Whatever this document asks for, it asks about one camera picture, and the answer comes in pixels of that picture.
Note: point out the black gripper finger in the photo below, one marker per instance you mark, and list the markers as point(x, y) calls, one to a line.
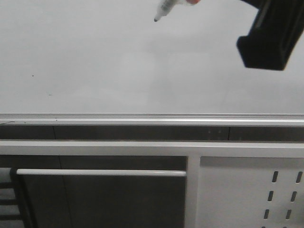
point(274, 34)

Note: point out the red round magnet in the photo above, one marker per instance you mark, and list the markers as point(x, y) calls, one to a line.
point(193, 2)

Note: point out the white black-tip whiteboard marker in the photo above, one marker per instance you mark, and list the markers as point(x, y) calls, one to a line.
point(165, 7)

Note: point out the white whiteboard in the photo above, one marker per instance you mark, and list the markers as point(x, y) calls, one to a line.
point(109, 62)

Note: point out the white perforated pegboard panel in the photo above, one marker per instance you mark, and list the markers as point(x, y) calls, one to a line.
point(251, 193)

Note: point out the grey striped fabric panel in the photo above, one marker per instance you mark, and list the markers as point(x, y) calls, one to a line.
point(10, 216)

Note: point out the white metal stand frame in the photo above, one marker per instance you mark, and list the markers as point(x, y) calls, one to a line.
point(194, 151)

